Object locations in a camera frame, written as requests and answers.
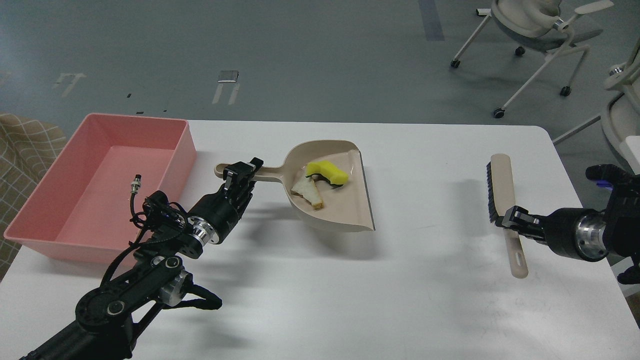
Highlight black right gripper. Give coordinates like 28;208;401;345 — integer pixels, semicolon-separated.
494;205;547;244

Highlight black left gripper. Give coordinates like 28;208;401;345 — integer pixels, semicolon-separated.
189;157;264;246

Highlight beige hand brush black bristles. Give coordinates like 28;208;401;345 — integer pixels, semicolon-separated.
486;153;529;280

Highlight white bread crust piece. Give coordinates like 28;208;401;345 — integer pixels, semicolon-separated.
291;176;324;210

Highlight yellow green sponge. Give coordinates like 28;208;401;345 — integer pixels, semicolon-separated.
305;160;349;187

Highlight beige plastic dustpan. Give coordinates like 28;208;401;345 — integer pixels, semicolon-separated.
214;139;376;233

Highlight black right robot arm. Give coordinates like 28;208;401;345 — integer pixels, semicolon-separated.
487;164;640;285

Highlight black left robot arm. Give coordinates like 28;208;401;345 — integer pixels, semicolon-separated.
24;157;264;360

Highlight pink plastic bin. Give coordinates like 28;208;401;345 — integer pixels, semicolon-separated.
4;113;197;264

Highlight grey floor plate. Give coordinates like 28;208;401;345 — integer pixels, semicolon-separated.
217;70;240;84

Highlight white office chair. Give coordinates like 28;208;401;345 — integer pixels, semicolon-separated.
450;0;614;119
552;40;640;174

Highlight beige checkered cloth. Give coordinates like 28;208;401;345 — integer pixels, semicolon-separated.
0;112;68;281

